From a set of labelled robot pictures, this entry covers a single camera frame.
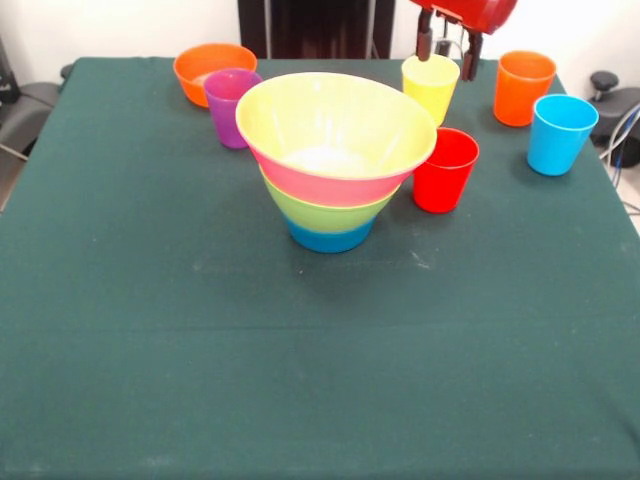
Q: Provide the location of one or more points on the grey metal leg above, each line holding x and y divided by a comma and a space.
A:
12, 150

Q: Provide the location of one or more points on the small dark orange bowl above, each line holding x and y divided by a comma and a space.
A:
194, 85

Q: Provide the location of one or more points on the large orange bowl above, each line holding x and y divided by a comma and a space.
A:
325, 110

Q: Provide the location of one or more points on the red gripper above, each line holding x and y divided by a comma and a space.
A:
475, 10

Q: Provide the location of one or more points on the green bowl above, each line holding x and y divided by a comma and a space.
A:
325, 217

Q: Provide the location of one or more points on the black round base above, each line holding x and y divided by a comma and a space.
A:
25, 110
627, 100

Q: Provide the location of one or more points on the black round knob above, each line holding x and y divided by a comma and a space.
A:
66, 71
604, 80

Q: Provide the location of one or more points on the red cup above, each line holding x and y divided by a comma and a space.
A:
445, 185

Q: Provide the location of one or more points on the large pink bowl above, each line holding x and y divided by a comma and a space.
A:
330, 187

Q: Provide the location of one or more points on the black power plug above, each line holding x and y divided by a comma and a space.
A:
443, 48

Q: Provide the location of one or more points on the dark green table cloth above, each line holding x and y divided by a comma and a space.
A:
350, 375

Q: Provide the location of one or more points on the black equipment box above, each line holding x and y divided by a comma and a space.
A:
5, 75

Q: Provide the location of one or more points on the blue bowl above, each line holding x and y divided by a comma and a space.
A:
330, 241

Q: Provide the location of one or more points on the orange cup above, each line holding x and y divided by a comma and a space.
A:
515, 100

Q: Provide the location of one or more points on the purple cup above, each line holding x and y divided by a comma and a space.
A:
225, 115

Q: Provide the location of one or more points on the yellow cup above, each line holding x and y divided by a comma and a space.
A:
435, 90

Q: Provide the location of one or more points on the blue cup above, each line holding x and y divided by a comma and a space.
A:
555, 145

